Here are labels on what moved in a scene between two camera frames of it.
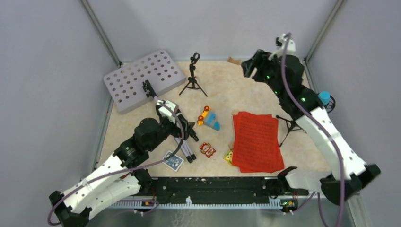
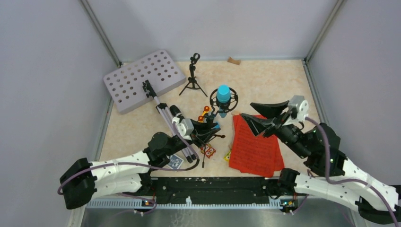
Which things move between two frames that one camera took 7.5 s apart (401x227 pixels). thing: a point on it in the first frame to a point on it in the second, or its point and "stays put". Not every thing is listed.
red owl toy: x=206 y=148 stays put
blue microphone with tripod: x=325 y=99 to x=223 y=98
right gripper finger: x=248 y=66 to x=259 y=125
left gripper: x=187 y=126 to x=203 y=132
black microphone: x=192 y=82 stays put
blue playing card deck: x=174 y=162 stays put
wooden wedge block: x=238 y=62 stays put
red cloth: x=257 y=147 stays put
